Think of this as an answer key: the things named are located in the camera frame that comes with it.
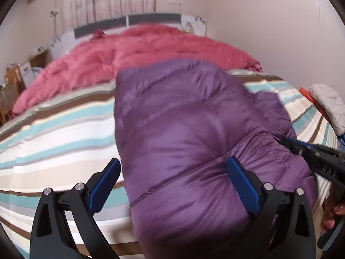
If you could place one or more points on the red quilt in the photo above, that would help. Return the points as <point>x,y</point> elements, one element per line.
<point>148,48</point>

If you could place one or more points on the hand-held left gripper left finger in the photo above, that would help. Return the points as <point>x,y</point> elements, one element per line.
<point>103,186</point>

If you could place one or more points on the red cloth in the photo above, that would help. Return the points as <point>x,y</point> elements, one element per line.
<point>307,94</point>

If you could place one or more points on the purple down jacket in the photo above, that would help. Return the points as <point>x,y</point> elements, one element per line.
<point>183,129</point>

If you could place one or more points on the wooden chair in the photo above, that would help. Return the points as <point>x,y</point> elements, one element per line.
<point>14,77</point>

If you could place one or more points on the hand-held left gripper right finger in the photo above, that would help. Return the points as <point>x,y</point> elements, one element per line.
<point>242,186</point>

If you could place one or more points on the dark red garment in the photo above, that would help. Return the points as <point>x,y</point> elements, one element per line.
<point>99,35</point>

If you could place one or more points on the person's right hand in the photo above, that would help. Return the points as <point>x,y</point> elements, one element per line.
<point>329,217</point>

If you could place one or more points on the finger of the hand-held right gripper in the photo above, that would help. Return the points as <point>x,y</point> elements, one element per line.
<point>295,145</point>

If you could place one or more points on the white and grey headboard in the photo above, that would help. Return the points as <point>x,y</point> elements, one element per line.
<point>153,18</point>

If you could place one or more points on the striped bed sheet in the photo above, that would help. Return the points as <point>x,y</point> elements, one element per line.
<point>54,145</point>

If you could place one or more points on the white quilted pillow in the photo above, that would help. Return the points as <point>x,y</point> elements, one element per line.
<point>328,102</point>

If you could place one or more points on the wicker back chair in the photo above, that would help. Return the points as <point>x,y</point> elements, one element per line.
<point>8,101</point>

